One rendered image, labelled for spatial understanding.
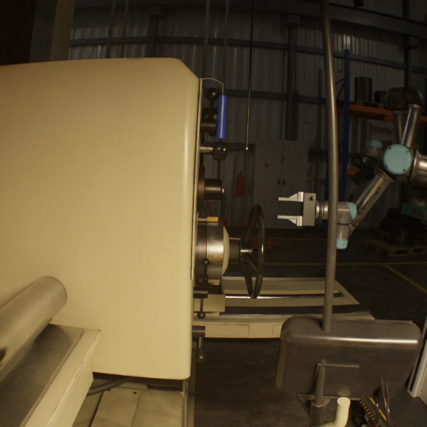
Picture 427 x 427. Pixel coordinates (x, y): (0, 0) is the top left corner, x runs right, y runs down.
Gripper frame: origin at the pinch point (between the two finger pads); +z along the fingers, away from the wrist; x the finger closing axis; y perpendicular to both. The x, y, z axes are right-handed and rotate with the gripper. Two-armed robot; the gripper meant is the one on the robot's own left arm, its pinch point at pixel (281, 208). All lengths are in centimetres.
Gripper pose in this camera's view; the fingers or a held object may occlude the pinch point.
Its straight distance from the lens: 146.6
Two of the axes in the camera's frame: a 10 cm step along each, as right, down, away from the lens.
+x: -0.4, 10.0, 0.3
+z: -10.0, -0.4, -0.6
